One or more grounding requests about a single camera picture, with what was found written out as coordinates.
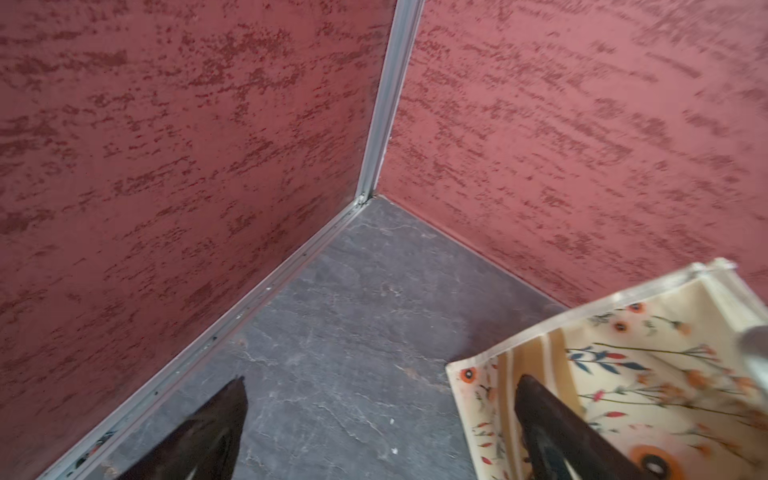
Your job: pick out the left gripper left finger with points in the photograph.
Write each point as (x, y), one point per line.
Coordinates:
(205, 445)

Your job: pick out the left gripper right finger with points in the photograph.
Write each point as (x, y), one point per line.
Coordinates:
(560, 444)

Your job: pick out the cream floral tote bag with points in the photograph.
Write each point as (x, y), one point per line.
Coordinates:
(654, 369)

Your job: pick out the aluminium corner wall profile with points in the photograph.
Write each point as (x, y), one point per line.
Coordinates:
(98, 444)

